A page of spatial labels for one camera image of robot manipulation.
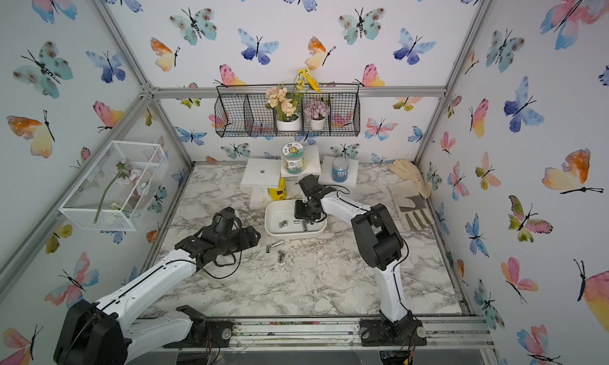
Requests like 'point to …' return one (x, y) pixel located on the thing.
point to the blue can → (340, 169)
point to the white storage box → (280, 220)
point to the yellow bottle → (280, 193)
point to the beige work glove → (408, 170)
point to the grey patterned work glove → (411, 208)
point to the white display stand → (261, 174)
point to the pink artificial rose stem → (127, 173)
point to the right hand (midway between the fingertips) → (298, 212)
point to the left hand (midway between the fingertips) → (256, 235)
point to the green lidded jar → (293, 160)
